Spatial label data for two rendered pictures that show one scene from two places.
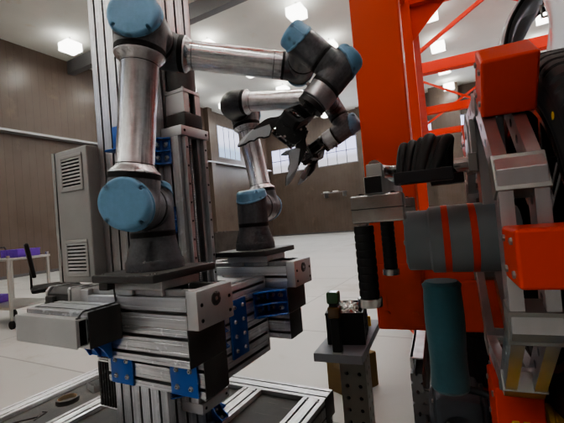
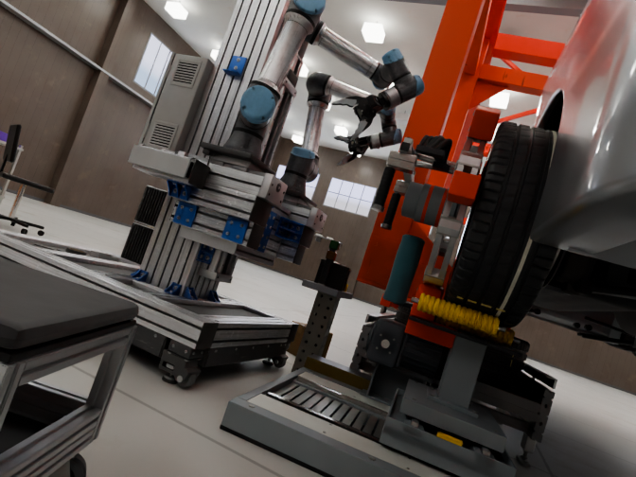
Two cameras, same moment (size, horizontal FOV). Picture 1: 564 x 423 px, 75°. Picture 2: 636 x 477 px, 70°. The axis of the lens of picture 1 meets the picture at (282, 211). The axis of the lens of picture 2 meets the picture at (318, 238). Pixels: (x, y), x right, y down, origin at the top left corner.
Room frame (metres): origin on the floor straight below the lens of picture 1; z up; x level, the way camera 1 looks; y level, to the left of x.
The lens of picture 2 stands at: (-0.76, 0.19, 0.49)
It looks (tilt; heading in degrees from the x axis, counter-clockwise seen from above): 4 degrees up; 353
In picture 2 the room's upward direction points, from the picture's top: 18 degrees clockwise
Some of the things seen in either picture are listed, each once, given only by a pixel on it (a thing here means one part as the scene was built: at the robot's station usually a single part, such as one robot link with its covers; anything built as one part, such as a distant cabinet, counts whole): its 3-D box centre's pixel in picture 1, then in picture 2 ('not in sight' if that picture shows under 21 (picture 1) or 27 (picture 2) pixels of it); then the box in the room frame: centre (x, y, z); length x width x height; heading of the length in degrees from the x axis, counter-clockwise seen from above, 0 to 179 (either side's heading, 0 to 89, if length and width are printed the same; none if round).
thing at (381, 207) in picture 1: (378, 207); (401, 162); (0.66, -0.17, 0.93); 0.09 x 0.05 x 0.05; 67
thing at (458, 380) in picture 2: not in sight; (459, 375); (0.67, -0.59, 0.32); 0.40 x 0.30 x 0.28; 157
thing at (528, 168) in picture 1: (498, 236); (454, 211); (0.74, -0.43, 0.85); 0.54 x 0.07 x 0.54; 157
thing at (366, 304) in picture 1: (367, 263); (383, 187); (0.67, -0.15, 0.83); 0.04 x 0.04 x 0.16
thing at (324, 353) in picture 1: (351, 337); (329, 290); (1.45, -0.23, 0.44); 0.43 x 0.17 x 0.03; 157
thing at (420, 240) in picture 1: (458, 237); (434, 205); (0.77, -0.36, 0.85); 0.21 x 0.14 x 0.14; 67
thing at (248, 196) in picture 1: (253, 206); (300, 161); (1.43, 0.11, 0.98); 0.13 x 0.12 x 0.14; 161
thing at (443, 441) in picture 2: not in sight; (442, 432); (0.67, -0.59, 0.13); 0.50 x 0.36 x 0.10; 157
